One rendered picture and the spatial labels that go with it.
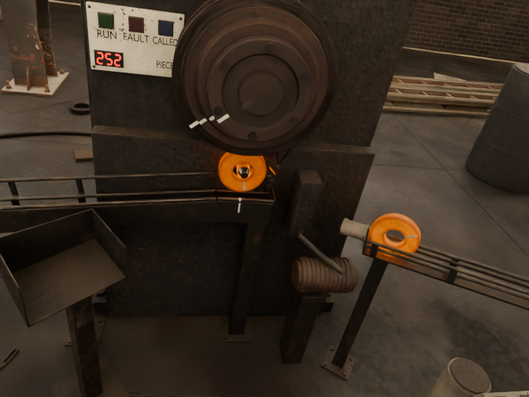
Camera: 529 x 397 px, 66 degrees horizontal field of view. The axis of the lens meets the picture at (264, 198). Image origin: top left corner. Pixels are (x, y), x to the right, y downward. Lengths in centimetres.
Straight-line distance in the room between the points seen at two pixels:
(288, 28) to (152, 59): 42
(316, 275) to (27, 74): 320
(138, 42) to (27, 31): 273
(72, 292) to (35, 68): 303
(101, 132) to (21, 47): 271
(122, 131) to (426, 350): 160
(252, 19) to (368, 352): 146
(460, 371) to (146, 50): 129
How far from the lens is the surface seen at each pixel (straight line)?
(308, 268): 145
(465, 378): 139
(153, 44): 130
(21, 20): 399
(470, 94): 564
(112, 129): 141
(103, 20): 130
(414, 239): 140
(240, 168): 131
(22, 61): 410
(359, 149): 152
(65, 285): 126
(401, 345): 209
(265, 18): 114
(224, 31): 112
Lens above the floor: 149
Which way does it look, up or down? 34 degrees down
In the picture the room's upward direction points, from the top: 11 degrees clockwise
